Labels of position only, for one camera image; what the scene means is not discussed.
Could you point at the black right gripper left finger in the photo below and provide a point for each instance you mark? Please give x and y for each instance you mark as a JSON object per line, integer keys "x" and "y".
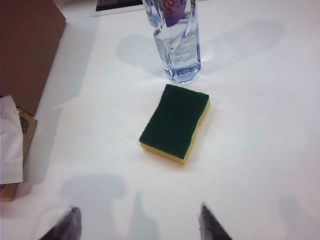
{"x": 67, "y": 227}

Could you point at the brown cardboard box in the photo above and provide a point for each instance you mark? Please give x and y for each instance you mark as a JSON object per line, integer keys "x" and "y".
{"x": 27, "y": 50}

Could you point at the yellow sponge with green pad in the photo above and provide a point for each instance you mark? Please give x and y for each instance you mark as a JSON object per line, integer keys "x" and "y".
{"x": 175, "y": 120}

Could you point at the clear plastic water bottle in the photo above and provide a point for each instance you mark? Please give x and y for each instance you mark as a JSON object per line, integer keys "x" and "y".
{"x": 177, "y": 50}

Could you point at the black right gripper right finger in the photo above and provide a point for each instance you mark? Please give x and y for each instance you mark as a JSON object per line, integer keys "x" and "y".
{"x": 211, "y": 227}

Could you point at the white tissue sheet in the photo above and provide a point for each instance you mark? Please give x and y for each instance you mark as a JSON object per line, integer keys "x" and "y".
{"x": 10, "y": 140}

